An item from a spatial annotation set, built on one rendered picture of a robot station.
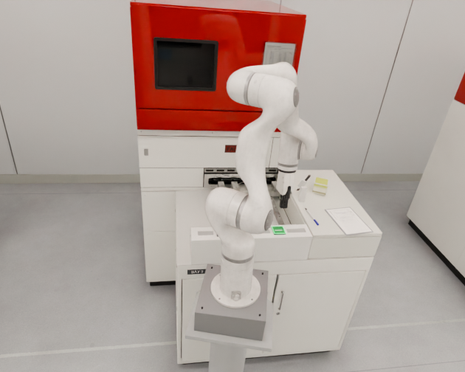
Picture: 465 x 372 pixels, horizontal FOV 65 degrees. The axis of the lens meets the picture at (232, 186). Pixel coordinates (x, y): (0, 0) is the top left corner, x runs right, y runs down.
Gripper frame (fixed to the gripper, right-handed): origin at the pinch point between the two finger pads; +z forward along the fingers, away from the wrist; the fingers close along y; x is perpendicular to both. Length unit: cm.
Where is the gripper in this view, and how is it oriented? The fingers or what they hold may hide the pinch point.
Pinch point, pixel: (283, 203)
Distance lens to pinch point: 159.9
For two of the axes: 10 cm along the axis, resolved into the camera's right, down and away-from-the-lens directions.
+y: 1.6, 3.3, -9.3
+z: -0.5, 9.4, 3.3
